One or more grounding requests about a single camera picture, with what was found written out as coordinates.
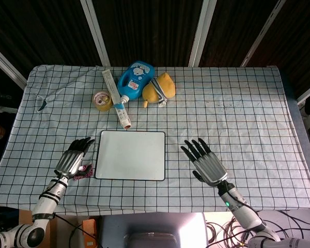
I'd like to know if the thin black cable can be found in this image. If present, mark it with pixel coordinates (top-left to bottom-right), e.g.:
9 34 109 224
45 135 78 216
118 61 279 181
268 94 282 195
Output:
54 213 94 248

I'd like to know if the blue detergent bottle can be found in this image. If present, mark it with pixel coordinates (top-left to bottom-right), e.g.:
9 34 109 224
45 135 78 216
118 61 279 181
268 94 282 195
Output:
117 60 156 104

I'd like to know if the grey robot torso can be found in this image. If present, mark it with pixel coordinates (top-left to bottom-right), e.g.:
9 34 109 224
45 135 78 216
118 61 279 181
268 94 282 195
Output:
100 212 208 248

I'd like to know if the yellow tape roll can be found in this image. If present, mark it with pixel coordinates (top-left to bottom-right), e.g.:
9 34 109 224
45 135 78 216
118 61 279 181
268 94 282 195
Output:
92 89 113 112

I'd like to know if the yellow plush toy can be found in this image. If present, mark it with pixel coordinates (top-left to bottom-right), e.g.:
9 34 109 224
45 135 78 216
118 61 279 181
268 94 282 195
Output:
141 72 177 109

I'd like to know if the pink patterned roll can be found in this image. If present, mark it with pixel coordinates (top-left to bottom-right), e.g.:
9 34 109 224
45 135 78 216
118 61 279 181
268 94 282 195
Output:
72 162 94 181

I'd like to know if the orange box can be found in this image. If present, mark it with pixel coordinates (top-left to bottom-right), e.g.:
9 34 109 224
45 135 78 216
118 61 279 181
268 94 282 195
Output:
82 219 98 246

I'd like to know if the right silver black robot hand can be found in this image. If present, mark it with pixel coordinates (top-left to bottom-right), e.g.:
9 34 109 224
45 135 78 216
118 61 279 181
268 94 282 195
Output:
180 137 228 187

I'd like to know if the white frame post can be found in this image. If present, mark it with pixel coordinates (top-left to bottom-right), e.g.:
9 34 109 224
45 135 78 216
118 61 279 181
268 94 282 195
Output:
188 0 218 67
80 0 112 67
297 79 310 104
0 41 28 90
241 0 287 67

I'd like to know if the black cable bundle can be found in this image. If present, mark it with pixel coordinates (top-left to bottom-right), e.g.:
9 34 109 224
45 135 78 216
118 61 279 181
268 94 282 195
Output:
206 216 252 248

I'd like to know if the white board with black frame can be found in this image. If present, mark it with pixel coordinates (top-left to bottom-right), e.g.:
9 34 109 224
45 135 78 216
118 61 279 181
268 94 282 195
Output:
95 130 166 181

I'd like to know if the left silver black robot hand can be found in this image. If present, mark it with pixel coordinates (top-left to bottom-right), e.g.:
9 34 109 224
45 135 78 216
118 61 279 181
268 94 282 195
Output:
54 137 96 181

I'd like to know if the black checked white tablecloth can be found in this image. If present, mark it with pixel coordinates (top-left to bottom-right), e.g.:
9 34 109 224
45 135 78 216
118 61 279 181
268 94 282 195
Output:
0 64 310 215

